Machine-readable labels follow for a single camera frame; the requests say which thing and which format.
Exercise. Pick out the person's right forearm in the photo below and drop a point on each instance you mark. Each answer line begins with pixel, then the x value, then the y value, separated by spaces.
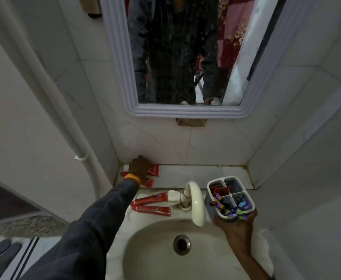
pixel 253 266

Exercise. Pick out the brown wooden mirror mount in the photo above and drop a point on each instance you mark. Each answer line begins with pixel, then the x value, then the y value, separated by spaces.
pixel 191 122

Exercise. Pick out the red sachet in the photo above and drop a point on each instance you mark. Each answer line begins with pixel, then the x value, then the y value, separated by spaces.
pixel 218 189

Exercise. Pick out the person's left fingers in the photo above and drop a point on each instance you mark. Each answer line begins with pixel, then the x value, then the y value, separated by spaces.
pixel 141 158

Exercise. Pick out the brown wall hanging piece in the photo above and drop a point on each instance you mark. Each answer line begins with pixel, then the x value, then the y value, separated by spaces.
pixel 92 7

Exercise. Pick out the grey four-compartment organizer holder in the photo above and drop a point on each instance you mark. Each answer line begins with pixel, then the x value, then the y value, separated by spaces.
pixel 237 183

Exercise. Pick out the white pipe clip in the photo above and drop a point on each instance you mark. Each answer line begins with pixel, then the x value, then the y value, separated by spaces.
pixel 81 157

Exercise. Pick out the yellow wristband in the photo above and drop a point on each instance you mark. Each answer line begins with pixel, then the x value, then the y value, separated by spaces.
pixel 133 179

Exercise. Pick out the person's right fingers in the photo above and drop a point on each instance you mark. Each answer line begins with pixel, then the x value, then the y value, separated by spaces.
pixel 254 215

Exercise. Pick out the red toothpaste tube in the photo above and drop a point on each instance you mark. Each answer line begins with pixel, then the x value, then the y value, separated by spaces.
pixel 150 198
pixel 148 182
pixel 151 210
pixel 154 170

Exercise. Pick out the cream ceramic sink basin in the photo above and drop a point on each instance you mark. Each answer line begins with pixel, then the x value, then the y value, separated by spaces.
pixel 164 253

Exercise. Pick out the metal sink drain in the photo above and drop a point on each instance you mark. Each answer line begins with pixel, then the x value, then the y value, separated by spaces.
pixel 182 244

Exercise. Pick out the dark door panel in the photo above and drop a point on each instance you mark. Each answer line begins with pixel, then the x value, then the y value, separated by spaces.
pixel 4 201

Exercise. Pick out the white-framed wall mirror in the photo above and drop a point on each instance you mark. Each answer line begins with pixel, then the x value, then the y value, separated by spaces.
pixel 176 55

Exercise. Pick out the person's left hand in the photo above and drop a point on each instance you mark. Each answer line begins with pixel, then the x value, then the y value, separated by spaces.
pixel 140 169

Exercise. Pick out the person's left forearm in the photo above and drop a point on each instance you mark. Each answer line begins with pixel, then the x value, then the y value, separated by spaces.
pixel 94 230

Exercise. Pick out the white striped floor mat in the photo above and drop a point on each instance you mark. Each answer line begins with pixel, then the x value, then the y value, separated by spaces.
pixel 21 259

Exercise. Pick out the person's right hand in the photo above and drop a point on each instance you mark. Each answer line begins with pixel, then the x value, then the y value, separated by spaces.
pixel 239 234

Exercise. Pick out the white wall pipe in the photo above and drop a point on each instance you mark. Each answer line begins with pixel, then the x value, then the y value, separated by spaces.
pixel 53 93

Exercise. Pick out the cream curved faucet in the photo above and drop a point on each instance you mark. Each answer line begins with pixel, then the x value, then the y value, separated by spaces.
pixel 196 207

